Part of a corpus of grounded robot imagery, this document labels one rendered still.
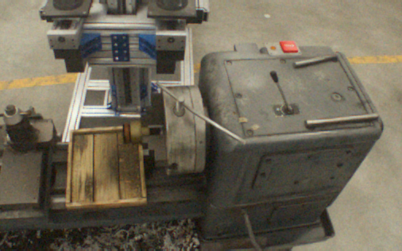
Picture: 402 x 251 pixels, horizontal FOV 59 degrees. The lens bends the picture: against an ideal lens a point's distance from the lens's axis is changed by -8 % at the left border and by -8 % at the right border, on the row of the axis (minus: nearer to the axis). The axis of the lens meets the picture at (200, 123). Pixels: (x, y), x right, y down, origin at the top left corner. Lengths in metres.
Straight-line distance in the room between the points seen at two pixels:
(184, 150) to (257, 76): 0.37
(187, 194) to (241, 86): 0.47
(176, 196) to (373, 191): 1.72
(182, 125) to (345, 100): 0.58
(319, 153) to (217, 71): 0.45
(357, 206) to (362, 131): 1.45
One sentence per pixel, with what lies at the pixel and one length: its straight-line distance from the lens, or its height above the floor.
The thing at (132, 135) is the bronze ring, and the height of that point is 1.11.
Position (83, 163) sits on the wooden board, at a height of 0.88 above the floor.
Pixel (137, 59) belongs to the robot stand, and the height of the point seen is 0.86.
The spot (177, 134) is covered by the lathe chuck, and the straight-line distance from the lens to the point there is 1.23.
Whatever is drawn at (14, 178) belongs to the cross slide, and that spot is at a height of 0.97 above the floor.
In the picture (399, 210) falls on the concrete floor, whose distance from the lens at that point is 2.89.
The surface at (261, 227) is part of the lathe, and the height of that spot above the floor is 0.59.
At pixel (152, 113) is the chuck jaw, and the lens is 1.34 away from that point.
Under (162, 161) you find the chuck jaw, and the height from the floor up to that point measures 1.09.
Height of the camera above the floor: 2.16
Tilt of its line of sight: 50 degrees down
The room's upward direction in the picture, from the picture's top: 7 degrees clockwise
